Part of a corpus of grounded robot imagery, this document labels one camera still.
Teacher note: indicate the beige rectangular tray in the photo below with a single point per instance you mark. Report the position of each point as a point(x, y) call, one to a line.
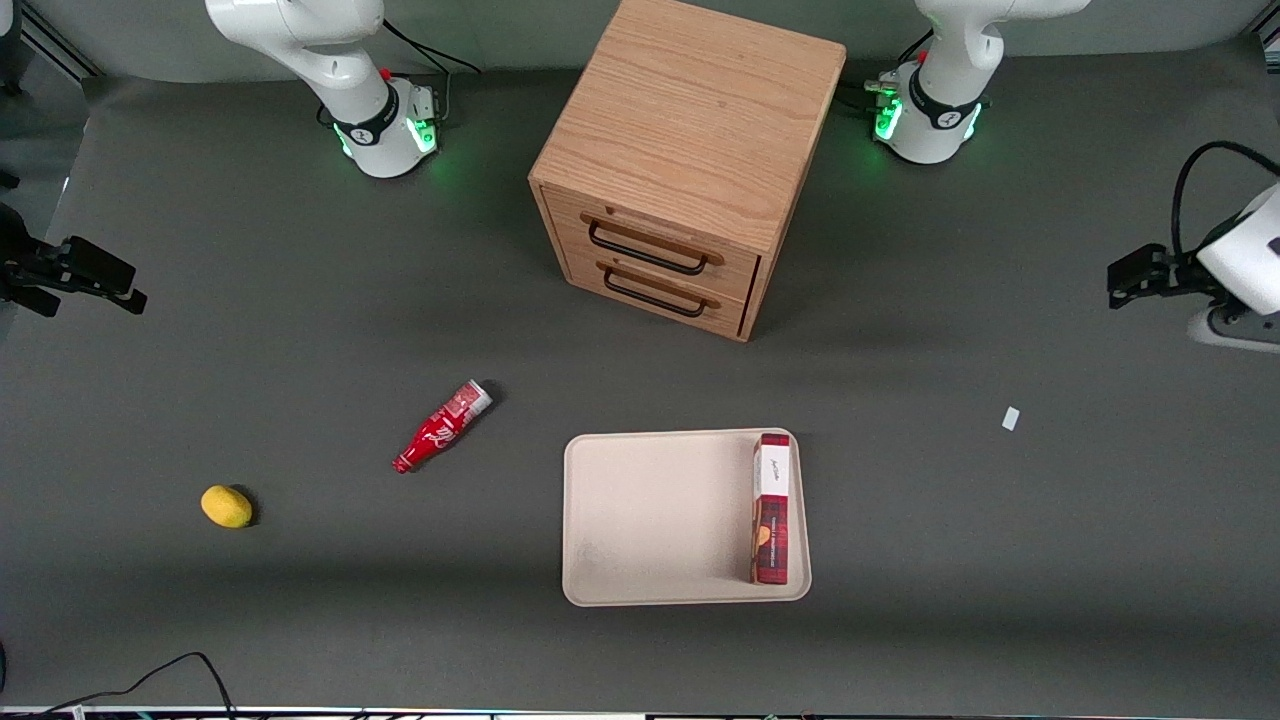
point(660, 520)

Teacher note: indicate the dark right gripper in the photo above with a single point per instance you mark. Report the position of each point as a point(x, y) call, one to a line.
point(22, 270)

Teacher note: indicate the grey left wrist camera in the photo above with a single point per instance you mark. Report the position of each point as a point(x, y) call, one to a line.
point(1240, 328)

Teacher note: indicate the small white paper scrap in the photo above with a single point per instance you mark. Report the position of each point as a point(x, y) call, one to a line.
point(1010, 418)

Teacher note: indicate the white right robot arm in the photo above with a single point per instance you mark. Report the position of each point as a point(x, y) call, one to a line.
point(330, 60)

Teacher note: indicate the red cookie box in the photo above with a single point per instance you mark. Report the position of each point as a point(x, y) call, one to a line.
point(771, 520)

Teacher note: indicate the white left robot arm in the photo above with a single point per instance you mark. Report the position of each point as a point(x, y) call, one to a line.
point(940, 100)

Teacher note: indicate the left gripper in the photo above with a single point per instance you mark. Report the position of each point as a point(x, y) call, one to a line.
point(1178, 272)

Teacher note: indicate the yellow lemon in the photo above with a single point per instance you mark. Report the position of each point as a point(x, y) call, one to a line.
point(226, 506)

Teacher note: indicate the wooden drawer cabinet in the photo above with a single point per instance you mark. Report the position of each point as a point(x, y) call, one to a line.
point(690, 110)

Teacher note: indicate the red cola bottle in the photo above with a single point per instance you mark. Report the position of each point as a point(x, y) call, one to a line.
point(440, 428)

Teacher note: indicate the aluminium frame rail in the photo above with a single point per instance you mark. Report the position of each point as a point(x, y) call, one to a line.
point(60, 42)

